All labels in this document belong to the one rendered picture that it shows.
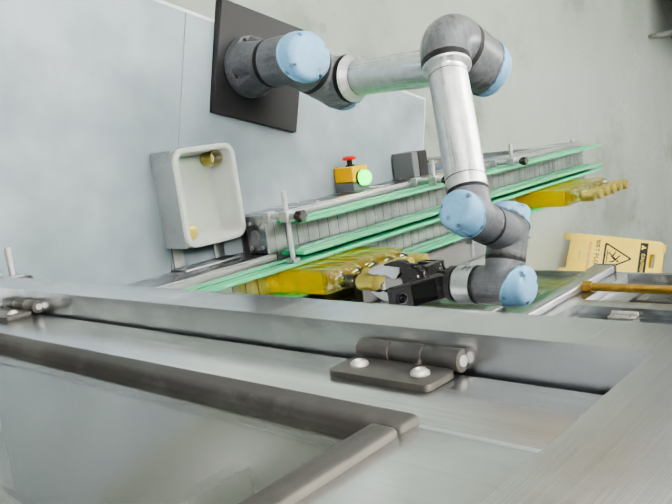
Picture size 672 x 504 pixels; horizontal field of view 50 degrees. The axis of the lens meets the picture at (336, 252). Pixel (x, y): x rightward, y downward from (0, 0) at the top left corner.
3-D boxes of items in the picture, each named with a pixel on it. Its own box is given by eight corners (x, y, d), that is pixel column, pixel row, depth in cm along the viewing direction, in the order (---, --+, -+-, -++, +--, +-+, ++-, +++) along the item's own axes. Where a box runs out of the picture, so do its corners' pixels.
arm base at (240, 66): (231, 26, 178) (257, 19, 171) (276, 51, 189) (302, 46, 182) (218, 84, 176) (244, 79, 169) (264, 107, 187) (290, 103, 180)
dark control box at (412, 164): (393, 179, 230) (414, 178, 224) (389, 154, 228) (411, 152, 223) (408, 176, 236) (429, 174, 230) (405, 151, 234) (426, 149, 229)
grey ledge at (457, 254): (338, 303, 206) (369, 305, 199) (334, 273, 205) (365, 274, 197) (505, 238, 275) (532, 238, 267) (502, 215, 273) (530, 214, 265)
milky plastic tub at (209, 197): (166, 249, 167) (189, 250, 161) (149, 152, 164) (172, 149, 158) (225, 235, 180) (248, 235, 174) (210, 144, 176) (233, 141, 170)
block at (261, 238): (248, 255, 177) (267, 255, 173) (242, 217, 176) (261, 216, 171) (258, 252, 180) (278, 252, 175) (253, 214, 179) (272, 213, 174)
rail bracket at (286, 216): (268, 263, 173) (305, 264, 165) (258, 193, 170) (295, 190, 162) (277, 260, 175) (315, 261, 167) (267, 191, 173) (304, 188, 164)
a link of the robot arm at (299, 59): (260, 28, 172) (299, 18, 163) (300, 51, 182) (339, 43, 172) (250, 76, 171) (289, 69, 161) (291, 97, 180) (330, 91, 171)
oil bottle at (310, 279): (268, 291, 174) (334, 296, 159) (264, 269, 173) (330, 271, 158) (285, 285, 178) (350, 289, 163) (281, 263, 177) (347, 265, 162)
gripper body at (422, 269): (424, 292, 155) (473, 295, 147) (400, 303, 149) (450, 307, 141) (420, 257, 154) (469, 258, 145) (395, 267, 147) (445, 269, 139)
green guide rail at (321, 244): (281, 254, 176) (305, 255, 171) (281, 250, 176) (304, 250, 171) (583, 165, 302) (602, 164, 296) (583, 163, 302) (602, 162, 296)
